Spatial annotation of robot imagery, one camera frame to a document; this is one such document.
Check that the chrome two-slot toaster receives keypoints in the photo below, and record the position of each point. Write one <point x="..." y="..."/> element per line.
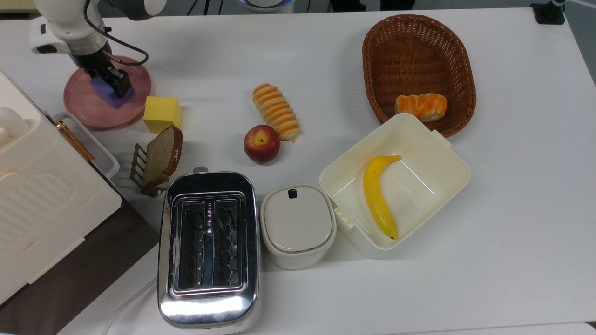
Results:
<point x="208" y="304"/>

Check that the white lidded container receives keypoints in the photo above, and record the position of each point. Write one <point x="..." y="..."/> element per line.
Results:
<point x="298" y="223"/>

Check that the orange striped twisted bread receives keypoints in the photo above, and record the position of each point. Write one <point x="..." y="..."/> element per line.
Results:
<point x="276" y="111"/>

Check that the cream open plastic box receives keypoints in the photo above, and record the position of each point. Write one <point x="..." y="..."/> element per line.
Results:
<point x="419" y="186"/>

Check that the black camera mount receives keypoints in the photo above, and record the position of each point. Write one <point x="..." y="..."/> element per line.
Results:
<point x="549" y="13"/>

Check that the red apple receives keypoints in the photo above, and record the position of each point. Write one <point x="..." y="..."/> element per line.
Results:
<point x="261" y="144"/>

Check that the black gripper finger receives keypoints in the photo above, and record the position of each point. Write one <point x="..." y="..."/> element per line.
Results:
<point x="98" y="74"/>
<point x="122" y="83"/>

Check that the brown bread slice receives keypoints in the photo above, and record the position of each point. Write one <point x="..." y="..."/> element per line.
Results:
<point x="160" y="156"/>

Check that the yellow foam cube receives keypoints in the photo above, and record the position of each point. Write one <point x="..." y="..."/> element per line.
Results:
<point x="161" y="113"/>

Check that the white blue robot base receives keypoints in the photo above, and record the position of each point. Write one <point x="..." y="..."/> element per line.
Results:
<point x="267" y="4"/>

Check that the dark brown board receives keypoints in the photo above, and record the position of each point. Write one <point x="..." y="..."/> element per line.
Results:
<point x="84" y="274"/>

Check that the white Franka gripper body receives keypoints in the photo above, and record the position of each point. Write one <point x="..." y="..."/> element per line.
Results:
<point x="70" y="37"/>

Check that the orange glazed bread roll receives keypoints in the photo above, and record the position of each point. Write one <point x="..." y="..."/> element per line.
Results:
<point x="421" y="106"/>

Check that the purple foam cube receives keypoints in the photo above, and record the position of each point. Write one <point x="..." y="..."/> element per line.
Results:
<point x="100" y="86"/>

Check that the black stand legs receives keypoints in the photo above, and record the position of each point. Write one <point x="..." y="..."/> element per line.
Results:
<point x="192" y="7"/>

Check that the yellow banana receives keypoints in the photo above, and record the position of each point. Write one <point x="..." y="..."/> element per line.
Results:
<point x="377" y="200"/>

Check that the white plastic tray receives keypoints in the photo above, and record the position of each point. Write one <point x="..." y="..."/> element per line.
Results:
<point x="106" y="160"/>

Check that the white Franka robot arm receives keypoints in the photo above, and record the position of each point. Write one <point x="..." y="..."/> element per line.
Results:
<point x="70" y="9"/>

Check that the brown wicker basket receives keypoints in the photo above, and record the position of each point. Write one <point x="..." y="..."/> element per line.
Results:
<point x="414" y="56"/>

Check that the pink round plate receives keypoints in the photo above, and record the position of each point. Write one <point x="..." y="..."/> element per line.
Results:
<point x="84" y="104"/>

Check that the pale yellow side table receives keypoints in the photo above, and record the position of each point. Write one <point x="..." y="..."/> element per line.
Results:
<point x="16" y="5"/>

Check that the cream white appliance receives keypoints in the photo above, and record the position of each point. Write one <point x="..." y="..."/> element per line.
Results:
<point x="42" y="195"/>

